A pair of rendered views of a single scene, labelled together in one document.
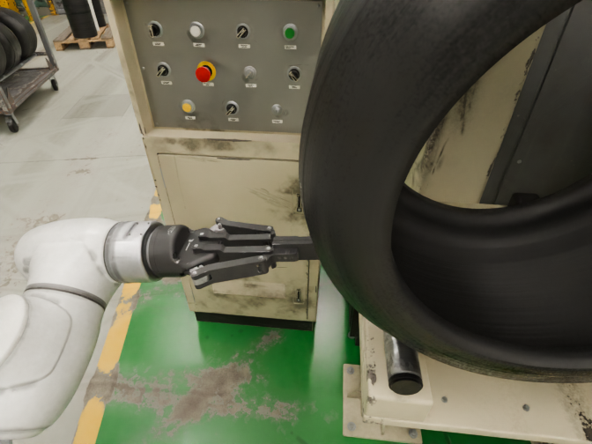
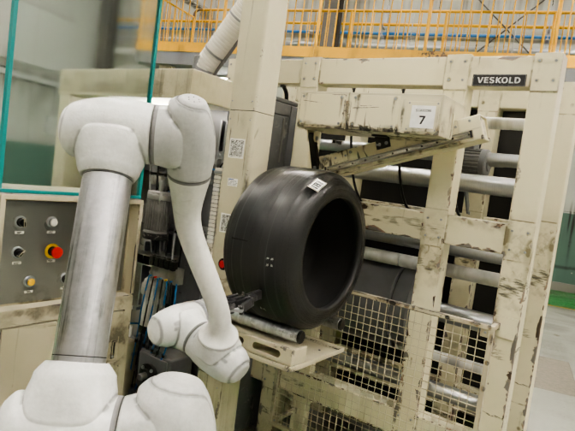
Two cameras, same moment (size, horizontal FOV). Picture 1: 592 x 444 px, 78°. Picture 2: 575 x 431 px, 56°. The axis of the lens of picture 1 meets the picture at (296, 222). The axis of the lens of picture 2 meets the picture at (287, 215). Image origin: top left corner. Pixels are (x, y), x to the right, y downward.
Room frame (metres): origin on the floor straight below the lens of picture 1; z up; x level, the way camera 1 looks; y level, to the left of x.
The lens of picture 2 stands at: (-0.52, 1.48, 1.44)
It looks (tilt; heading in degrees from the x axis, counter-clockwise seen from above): 4 degrees down; 299
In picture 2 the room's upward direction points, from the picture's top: 7 degrees clockwise
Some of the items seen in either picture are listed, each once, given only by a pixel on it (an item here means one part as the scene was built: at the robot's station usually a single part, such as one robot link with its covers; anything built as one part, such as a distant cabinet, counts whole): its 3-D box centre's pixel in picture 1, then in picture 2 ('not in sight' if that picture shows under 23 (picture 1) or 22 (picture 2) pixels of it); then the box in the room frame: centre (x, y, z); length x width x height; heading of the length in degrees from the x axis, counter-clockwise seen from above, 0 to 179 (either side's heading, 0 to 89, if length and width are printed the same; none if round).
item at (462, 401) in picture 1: (461, 329); (279, 345); (0.41, -0.30, 0.80); 0.37 x 0.36 x 0.02; 84
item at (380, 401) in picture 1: (386, 309); (257, 341); (0.43, -0.16, 0.84); 0.36 x 0.09 x 0.06; 174
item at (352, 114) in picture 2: not in sight; (377, 116); (0.25, -0.58, 1.71); 0.61 x 0.25 x 0.15; 174
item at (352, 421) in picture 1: (380, 399); not in sight; (0.67, -0.31, 0.02); 0.27 x 0.27 x 0.04; 84
